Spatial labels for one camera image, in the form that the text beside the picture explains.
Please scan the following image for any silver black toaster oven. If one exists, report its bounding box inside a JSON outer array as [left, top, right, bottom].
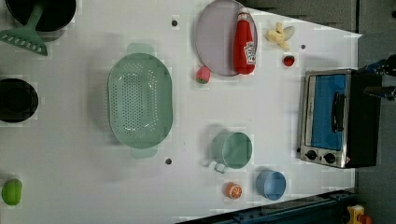
[[299, 69, 382, 169]]

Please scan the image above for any pink strawberry toy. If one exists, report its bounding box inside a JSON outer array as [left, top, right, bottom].
[[195, 66, 211, 84]]

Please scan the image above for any green perforated colander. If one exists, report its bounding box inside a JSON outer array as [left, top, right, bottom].
[[106, 43, 173, 159]]

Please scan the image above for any red ketchup bottle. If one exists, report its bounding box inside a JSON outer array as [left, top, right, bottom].
[[233, 7, 256, 75]]

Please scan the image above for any orange slice toy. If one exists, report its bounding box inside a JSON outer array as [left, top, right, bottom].
[[224, 183, 243, 200]]

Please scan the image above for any grey round plate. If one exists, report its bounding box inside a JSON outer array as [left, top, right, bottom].
[[195, 0, 258, 76]]

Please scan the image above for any blue bowl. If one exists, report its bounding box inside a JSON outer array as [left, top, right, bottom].
[[256, 170, 287, 201]]

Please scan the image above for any small red strawberry toy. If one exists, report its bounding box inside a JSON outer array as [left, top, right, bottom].
[[283, 55, 295, 67]]

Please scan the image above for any peeled toy banana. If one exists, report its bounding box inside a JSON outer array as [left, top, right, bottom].
[[264, 21, 295, 50]]

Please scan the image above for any black pot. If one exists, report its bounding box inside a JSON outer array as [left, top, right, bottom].
[[5, 0, 77, 32]]

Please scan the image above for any black cylindrical cup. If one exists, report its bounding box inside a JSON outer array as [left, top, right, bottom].
[[0, 78, 38, 123]]

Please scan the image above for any yellow orange toy object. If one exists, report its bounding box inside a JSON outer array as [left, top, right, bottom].
[[347, 204, 373, 224]]

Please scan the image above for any green slotted spatula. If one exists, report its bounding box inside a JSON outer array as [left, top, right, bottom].
[[0, 0, 48, 56]]

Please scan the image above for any green lime toy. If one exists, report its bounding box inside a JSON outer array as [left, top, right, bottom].
[[1, 179, 22, 206]]

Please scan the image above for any green cup with handle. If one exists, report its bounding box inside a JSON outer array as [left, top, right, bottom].
[[212, 132, 252, 174]]

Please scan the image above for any blue metal frame rail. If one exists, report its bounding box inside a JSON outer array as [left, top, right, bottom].
[[178, 190, 357, 224]]

